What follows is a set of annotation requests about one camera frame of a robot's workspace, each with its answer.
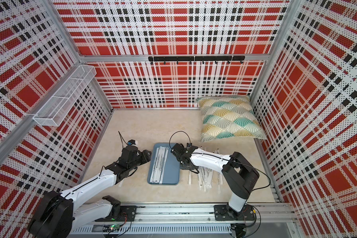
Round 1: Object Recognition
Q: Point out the white straw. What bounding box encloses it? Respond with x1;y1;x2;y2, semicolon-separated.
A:
204;168;214;189
159;147;169;184
149;147;160;183
218;173;223;194
197;171;203;190
188;171;192;185
154;147;165;183

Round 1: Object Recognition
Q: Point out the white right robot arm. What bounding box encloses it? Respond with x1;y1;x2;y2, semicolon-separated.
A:
171;143;259;216

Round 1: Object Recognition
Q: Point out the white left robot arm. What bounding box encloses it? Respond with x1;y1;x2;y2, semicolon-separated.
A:
27;145;152;238

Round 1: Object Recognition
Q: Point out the blue storage box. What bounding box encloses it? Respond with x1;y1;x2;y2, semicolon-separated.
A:
147;143;180;185

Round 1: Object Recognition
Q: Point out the geometric patterned cushion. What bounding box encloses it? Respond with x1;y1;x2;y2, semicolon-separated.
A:
197;95;267;142

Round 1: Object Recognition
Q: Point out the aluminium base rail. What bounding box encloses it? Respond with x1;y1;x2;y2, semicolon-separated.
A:
67;203;302;238

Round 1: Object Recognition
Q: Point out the black hook rail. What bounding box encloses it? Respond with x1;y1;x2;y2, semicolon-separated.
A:
148;56;246;63

